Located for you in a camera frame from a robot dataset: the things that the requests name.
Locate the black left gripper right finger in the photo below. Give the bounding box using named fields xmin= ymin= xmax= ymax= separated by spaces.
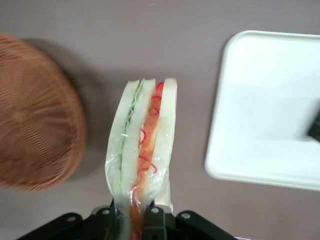
xmin=141 ymin=205 xmax=168 ymax=240

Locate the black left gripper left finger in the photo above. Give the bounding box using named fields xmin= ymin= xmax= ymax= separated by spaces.
xmin=92 ymin=199 xmax=118 ymax=240

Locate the triangle sandwich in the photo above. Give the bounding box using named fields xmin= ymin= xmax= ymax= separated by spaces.
xmin=104 ymin=77 xmax=179 ymax=240

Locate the round brown wicker basket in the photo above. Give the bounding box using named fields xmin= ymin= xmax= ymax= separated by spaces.
xmin=0 ymin=31 xmax=88 ymax=193

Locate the beige plastic tray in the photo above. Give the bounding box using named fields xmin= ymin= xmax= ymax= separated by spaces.
xmin=203 ymin=29 xmax=320 ymax=193

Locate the small black packet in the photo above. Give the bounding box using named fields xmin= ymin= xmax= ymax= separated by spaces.
xmin=306 ymin=99 xmax=320 ymax=141

